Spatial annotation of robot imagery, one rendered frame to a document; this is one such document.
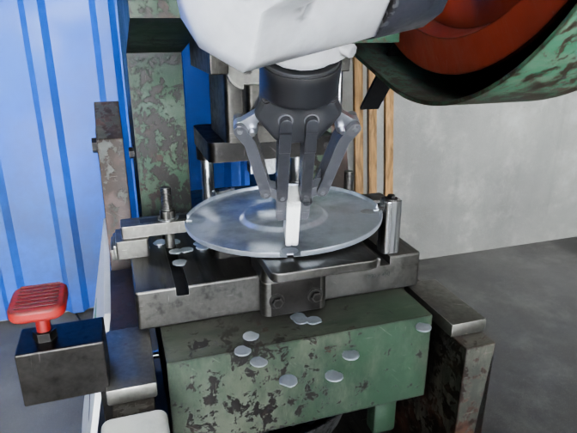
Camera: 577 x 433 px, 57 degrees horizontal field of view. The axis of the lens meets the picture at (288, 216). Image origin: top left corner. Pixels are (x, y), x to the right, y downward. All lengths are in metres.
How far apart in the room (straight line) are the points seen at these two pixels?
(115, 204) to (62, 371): 0.49
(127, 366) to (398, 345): 0.39
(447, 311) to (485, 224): 1.90
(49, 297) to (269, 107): 0.34
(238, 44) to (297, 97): 0.17
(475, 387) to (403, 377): 0.10
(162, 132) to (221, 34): 0.72
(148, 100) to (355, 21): 0.71
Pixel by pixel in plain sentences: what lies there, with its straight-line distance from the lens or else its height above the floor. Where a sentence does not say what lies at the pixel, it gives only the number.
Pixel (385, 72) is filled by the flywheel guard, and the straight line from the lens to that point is 1.13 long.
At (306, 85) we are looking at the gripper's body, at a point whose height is 1.00.
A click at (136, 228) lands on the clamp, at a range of 0.86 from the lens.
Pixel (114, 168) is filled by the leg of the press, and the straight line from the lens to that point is 1.11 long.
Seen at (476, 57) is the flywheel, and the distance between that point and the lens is 0.92.
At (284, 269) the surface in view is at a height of 0.78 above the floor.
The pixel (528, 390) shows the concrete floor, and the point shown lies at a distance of 1.85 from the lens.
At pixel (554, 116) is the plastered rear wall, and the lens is 2.81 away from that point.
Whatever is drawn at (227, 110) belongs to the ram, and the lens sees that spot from 0.77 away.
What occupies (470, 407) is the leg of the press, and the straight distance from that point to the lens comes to 0.88.
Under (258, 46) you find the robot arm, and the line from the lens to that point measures 0.31.
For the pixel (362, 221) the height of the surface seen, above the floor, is 0.79.
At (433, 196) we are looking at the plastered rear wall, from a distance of 2.50.
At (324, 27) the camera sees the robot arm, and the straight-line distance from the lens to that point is 0.33.
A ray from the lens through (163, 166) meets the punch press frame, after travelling 1.03.
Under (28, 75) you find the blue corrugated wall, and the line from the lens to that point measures 1.97.
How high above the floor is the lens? 1.05
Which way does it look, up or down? 20 degrees down
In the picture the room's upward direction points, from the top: straight up
